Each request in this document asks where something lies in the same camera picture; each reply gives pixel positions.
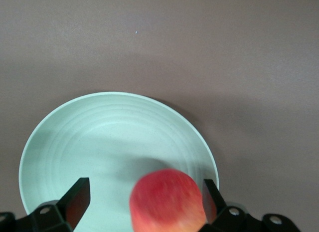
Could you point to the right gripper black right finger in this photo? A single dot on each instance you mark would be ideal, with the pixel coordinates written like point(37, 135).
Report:
point(236, 219)

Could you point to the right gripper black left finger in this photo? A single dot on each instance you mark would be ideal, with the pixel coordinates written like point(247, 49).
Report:
point(49, 217)

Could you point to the red pomegranate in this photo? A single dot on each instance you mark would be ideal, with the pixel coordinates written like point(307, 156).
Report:
point(164, 199)

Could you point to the pale green round plate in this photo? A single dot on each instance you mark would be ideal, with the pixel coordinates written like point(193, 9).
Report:
point(99, 142)

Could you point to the brown table cover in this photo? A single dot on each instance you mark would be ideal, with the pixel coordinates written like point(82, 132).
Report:
point(224, 55)

